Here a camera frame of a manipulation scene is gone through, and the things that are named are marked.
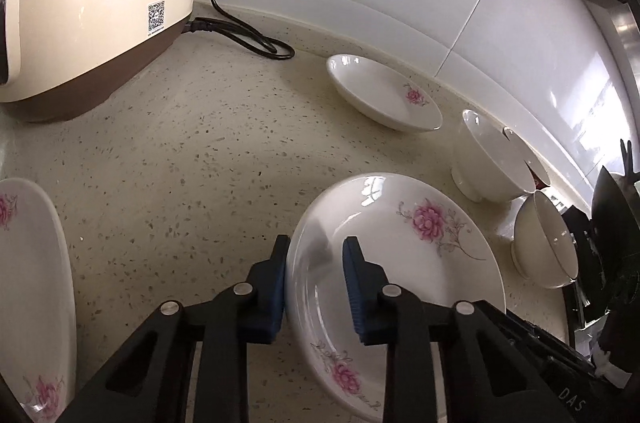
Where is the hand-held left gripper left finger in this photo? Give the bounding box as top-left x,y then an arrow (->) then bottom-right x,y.
60,234 -> 292,423

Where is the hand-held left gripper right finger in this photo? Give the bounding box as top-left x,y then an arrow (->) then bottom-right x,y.
342,235 -> 556,423

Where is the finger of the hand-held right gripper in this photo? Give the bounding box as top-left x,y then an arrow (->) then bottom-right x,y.
501,310 -> 557,360

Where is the white floral plate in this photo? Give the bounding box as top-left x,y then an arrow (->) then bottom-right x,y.
285,172 -> 507,410
0,177 -> 77,423
326,54 -> 444,133

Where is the white bowl with dark rim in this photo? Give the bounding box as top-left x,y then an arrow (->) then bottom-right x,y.
511,190 -> 580,290

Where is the black wok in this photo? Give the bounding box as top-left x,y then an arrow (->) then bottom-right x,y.
590,166 -> 640,319

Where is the large white bowl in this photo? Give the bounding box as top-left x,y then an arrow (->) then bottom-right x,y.
451,109 -> 537,203

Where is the stainless steel range hood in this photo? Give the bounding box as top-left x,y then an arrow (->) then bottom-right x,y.
582,0 -> 640,84

